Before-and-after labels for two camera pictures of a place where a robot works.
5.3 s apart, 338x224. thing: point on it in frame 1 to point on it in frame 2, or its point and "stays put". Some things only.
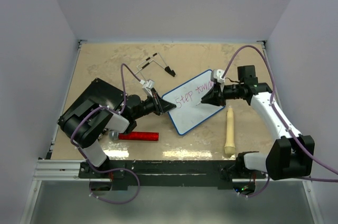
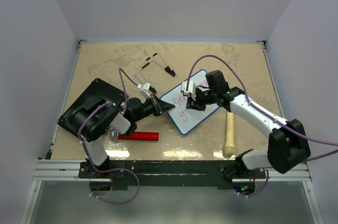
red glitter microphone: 134,136 stays put
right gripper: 215,96 to 197,106
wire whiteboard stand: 167,68 stays put
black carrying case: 101,93 stays put
